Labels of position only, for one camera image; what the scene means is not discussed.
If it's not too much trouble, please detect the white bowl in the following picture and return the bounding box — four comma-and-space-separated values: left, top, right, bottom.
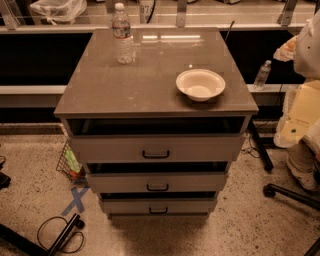
176, 69, 226, 102

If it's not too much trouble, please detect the clear plastic bag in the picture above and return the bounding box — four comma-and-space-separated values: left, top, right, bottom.
30, 0, 87, 25

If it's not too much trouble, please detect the clear water bottle on cabinet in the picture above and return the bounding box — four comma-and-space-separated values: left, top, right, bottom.
111, 2, 134, 64

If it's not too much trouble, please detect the black table leg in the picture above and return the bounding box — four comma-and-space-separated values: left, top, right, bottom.
248, 120, 273, 172

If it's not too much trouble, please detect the grey middle drawer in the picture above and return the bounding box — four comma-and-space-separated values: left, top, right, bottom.
87, 172, 226, 193

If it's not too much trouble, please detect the grey bottom drawer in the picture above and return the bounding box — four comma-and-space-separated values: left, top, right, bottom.
99, 198, 217, 215

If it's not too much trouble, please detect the grey drawer cabinet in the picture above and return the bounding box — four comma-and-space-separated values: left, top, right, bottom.
55, 28, 258, 201

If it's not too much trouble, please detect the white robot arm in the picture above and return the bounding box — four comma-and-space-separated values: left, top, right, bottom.
273, 11, 320, 154

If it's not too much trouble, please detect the blue tape cross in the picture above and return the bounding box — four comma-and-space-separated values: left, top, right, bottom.
61, 186, 89, 216

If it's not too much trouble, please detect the black stand leg left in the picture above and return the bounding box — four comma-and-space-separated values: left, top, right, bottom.
0, 214, 85, 256

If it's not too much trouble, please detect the grey top drawer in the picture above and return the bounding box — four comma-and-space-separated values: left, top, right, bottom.
69, 135, 244, 163

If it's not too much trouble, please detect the wire mesh basket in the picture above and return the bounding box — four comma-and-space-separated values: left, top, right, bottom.
56, 143, 86, 184

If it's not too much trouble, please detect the small water bottle on ledge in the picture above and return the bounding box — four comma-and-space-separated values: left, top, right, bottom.
253, 60, 272, 91

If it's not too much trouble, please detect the grey drawer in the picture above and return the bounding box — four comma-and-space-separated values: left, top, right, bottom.
87, 172, 226, 193
99, 198, 217, 215
69, 135, 244, 163

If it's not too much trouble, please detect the black chair base right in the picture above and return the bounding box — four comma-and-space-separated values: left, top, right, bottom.
263, 183, 320, 256

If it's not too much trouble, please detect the black cable loop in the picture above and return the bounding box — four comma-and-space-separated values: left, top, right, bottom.
36, 215, 86, 255

